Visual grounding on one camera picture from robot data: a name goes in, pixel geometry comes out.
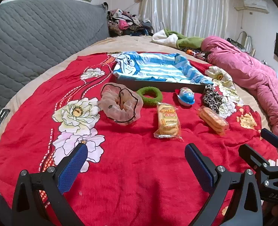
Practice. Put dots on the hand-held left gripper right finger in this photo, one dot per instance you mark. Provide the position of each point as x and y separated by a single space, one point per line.
199 167

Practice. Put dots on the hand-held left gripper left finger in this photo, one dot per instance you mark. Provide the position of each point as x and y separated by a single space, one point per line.
73 167

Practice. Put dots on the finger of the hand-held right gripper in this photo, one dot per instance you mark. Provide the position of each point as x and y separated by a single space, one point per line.
269 135
249 153

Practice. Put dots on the clear biscuit packet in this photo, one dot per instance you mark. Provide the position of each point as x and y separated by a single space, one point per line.
213 120

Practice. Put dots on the leopard print scrunchie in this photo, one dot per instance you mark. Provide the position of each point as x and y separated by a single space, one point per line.
211 98

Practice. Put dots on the beige sheer scrunchie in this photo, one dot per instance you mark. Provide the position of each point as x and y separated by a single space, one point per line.
113 108

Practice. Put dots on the blue toy egg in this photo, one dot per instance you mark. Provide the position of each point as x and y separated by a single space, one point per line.
186 96

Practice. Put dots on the dark brown tray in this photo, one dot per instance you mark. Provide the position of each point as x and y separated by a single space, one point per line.
167 87

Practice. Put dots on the green fuzzy scrunchie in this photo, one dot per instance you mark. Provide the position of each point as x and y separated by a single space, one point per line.
141 96

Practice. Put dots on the red floral blanket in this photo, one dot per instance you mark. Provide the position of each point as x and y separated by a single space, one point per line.
129 169

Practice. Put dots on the pink quilted duvet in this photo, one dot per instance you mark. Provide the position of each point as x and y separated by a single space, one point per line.
247 68

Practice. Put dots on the arched table mirror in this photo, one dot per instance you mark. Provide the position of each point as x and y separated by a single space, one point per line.
243 37

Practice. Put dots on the blue striped cartoon cloth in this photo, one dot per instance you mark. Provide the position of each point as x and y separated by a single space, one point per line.
157 68

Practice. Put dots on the colourful snack wrappers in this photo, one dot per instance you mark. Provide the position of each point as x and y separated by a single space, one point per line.
199 54

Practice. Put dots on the small orange toy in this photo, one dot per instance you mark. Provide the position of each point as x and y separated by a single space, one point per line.
188 51

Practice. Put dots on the green white fleece blanket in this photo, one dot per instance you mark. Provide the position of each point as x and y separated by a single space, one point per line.
190 41

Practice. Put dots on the white air conditioner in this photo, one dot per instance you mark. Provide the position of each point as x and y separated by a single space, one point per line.
255 4

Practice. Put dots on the grey quilted headboard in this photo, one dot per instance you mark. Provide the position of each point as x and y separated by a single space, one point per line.
35 40

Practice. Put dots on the white curtains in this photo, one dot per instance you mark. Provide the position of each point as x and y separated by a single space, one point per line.
188 7

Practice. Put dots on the pile of clothes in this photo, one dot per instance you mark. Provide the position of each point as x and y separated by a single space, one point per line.
127 23

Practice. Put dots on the black cloth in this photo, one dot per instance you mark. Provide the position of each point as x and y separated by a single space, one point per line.
105 6

